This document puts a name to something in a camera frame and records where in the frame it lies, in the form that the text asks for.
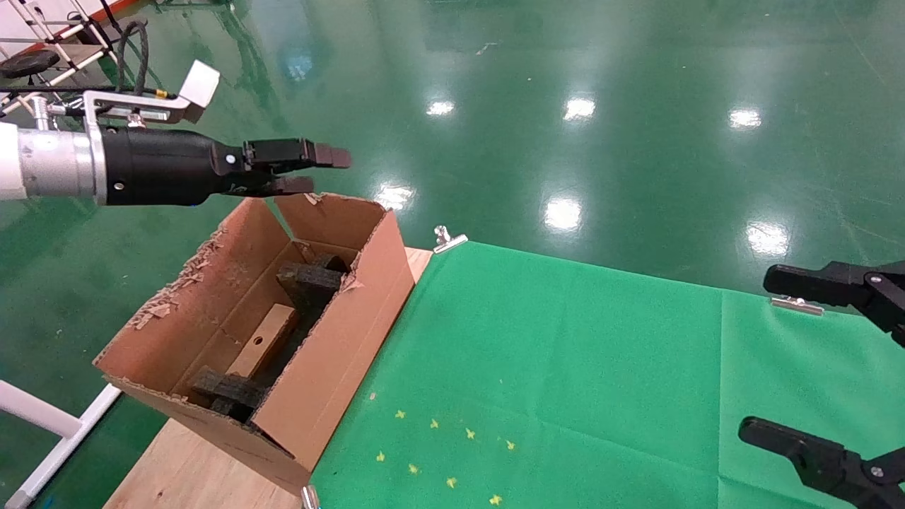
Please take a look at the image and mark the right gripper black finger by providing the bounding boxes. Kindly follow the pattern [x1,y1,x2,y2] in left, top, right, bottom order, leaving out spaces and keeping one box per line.
[737,417,905,509]
[762,260,905,347]

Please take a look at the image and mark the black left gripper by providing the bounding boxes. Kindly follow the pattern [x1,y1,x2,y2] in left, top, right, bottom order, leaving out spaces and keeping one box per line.
[101,127,353,207]

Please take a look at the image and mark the small taped cardboard box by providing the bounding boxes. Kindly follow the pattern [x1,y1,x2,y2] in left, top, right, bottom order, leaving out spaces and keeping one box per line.
[225,303,298,379]

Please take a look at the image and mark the large open cardboard carton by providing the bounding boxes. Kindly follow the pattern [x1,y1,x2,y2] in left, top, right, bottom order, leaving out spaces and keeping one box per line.
[92,192,416,496]

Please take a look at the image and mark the black round base stand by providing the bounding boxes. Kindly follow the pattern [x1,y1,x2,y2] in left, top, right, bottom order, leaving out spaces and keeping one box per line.
[88,0,149,45]

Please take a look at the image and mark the white pipe rack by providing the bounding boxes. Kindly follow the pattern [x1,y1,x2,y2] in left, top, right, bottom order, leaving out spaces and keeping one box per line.
[0,0,128,122]

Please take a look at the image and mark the green cloth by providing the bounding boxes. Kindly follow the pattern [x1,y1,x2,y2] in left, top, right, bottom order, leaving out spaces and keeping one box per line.
[310,240,905,509]

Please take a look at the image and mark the black round stool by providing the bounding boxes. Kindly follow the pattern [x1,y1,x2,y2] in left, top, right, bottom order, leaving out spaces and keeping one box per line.
[0,48,63,93]

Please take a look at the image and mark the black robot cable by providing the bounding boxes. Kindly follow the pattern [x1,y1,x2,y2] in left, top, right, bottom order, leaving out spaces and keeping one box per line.
[0,20,177,117]

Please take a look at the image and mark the white tube table frame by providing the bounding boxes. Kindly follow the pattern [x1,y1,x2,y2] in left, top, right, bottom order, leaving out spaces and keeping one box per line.
[0,378,124,509]

